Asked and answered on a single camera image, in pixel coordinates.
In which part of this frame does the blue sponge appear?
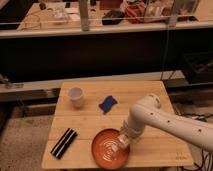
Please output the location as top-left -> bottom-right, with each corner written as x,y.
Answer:
99,96 -> 117,113

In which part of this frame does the black bag on bench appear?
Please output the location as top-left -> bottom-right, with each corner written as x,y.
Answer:
102,10 -> 125,25

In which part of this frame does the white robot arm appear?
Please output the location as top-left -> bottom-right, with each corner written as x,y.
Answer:
118,93 -> 213,153

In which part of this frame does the red cloth on bench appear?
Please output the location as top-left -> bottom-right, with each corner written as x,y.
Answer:
125,4 -> 145,24

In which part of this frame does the black crate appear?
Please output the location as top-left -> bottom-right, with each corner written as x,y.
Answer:
181,52 -> 213,83

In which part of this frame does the white plastic bottle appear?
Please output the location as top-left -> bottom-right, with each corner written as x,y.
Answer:
111,140 -> 125,156

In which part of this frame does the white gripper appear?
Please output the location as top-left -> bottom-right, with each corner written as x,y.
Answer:
118,121 -> 143,147

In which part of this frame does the white cup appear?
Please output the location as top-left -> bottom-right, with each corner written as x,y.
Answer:
68,87 -> 84,108

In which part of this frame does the orange ceramic bowl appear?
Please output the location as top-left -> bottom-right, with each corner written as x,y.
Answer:
91,129 -> 130,170

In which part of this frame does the black striped rectangular block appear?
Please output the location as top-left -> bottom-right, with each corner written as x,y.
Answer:
51,128 -> 77,159

